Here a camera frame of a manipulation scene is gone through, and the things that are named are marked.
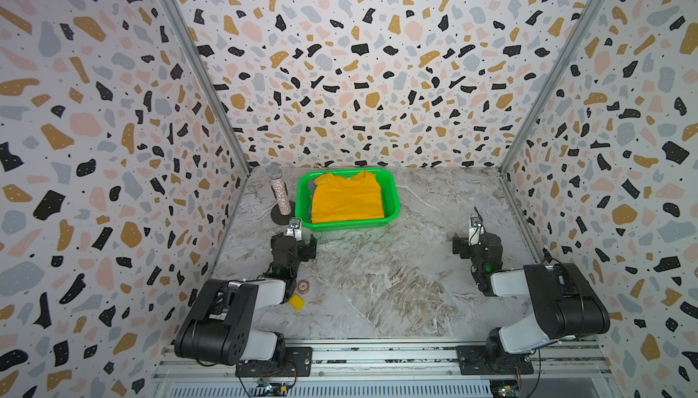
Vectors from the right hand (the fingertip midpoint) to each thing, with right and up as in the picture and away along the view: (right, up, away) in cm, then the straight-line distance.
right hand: (474, 232), depth 94 cm
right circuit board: (-1, -37, -24) cm, 44 cm away
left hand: (-61, 0, -3) cm, 61 cm away
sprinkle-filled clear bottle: (-65, +20, -13) cm, 69 cm away
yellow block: (-59, -20, -10) cm, 63 cm away
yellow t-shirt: (-49, +12, +9) cm, 51 cm away
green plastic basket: (-29, +13, +10) cm, 33 cm away
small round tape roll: (-58, -16, -8) cm, 61 cm away
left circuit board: (-61, -37, -24) cm, 75 cm away
